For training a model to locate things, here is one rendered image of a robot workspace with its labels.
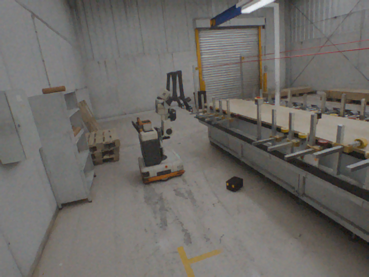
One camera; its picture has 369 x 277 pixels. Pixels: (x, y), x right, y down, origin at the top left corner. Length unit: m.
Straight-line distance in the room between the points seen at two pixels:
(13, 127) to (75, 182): 1.35
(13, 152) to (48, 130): 0.91
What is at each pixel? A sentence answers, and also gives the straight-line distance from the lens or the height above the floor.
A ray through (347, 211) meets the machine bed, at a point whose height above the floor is 0.25.
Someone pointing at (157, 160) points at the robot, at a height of 0.36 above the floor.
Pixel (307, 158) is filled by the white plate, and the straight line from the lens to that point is 2.21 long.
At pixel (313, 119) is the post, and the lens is 2.08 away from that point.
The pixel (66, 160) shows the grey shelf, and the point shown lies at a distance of 3.15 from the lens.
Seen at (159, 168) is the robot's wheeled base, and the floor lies 0.23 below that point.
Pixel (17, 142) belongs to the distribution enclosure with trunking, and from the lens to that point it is 2.23.
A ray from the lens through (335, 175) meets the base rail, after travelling 2.07.
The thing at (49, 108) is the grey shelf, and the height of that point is 1.38.
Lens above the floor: 1.61
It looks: 17 degrees down
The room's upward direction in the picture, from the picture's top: 7 degrees counter-clockwise
